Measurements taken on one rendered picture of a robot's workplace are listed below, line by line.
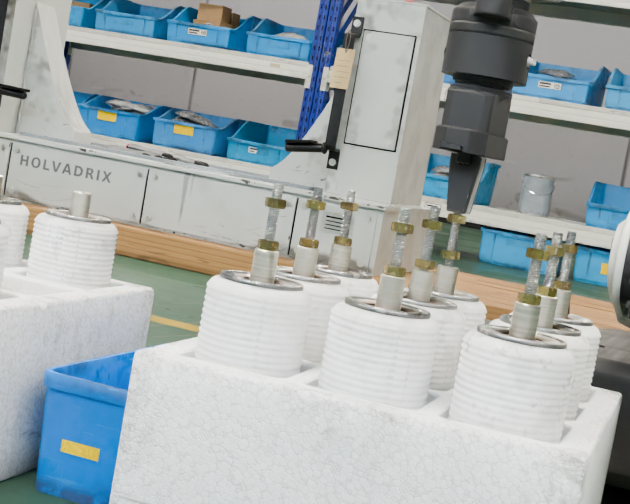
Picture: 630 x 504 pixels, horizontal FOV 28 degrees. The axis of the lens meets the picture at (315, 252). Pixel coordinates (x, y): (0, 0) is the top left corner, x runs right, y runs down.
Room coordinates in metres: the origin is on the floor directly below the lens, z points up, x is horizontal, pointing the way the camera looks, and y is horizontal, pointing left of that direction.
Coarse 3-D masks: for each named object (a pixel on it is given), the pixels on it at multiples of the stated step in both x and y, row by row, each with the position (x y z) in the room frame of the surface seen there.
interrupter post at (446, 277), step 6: (438, 270) 1.30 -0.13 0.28; (444, 270) 1.29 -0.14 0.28; (450, 270) 1.29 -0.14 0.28; (456, 270) 1.29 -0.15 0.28; (438, 276) 1.29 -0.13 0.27; (444, 276) 1.29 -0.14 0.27; (450, 276) 1.29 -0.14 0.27; (456, 276) 1.29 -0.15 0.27; (438, 282) 1.29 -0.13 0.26; (444, 282) 1.29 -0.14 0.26; (450, 282) 1.29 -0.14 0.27; (438, 288) 1.29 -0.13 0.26; (444, 288) 1.29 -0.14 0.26; (450, 288) 1.29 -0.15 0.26; (450, 294) 1.29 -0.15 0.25
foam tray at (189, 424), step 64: (192, 384) 1.04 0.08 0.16; (256, 384) 1.02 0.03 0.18; (128, 448) 1.06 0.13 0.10; (192, 448) 1.04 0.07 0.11; (256, 448) 1.02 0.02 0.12; (320, 448) 1.01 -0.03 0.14; (384, 448) 0.99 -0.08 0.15; (448, 448) 0.97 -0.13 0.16; (512, 448) 0.96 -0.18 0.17; (576, 448) 0.98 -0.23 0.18
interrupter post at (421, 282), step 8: (416, 272) 1.18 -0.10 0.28; (424, 272) 1.18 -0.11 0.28; (432, 272) 1.18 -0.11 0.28; (416, 280) 1.18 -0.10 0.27; (424, 280) 1.18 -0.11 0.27; (432, 280) 1.18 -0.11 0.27; (416, 288) 1.18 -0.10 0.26; (424, 288) 1.18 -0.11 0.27; (408, 296) 1.18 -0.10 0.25; (416, 296) 1.18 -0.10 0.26; (424, 296) 1.18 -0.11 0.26
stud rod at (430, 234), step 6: (432, 210) 1.18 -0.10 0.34; (438, 210) 1.18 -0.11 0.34; (432, 216) 1.18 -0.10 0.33; (438, 216) 1.19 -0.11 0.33; (426, 234) 1.19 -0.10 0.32; (432, 234) 1.18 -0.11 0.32; (426, 240) 1.18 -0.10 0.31; (432, 240) 1.18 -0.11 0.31; (426, 246) 1.18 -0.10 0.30; (432, 246) 1.18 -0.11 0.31; (426, 252) 1.18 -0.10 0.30; (426, 258) 1.18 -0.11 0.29; (426, 270) 1.18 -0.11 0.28
